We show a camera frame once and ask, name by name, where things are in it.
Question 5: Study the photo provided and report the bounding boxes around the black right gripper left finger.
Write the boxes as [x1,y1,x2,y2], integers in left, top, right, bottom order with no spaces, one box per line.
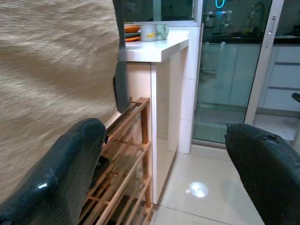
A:
[0,118,107,225]

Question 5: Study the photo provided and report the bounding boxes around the dark window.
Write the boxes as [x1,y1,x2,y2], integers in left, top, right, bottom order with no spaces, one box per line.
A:
[120,0,196,23]

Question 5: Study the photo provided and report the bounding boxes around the black kitchen countertop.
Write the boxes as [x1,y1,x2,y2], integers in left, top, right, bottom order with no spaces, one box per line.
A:
[210,32,300,45]

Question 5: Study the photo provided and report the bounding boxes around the sliding glass door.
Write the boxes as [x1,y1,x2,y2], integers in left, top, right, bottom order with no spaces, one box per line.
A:
[191,0,291,146]

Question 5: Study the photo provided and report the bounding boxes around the white mug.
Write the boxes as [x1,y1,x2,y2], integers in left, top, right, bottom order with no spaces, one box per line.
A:
[140,24,157,42]

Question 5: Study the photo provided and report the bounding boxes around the silver door handle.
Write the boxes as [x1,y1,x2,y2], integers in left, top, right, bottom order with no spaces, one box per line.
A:
[269,15,278,35]

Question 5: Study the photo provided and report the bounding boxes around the white kitchen cabinets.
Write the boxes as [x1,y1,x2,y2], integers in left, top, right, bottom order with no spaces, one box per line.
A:
[257,44,300,113]

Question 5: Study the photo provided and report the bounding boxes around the wooden slatted rack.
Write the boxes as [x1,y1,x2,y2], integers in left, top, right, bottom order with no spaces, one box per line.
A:
[78,97,155,225]

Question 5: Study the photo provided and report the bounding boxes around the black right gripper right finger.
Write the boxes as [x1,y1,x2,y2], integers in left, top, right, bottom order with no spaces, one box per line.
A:
[224,123,300,225]

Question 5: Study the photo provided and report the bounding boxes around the pale green mug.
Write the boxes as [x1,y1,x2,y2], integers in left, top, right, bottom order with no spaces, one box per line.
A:
[156,24,169,41]

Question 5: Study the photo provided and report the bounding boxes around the beige fridge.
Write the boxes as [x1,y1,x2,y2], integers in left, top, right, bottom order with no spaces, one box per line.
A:
[0,0,131,204]

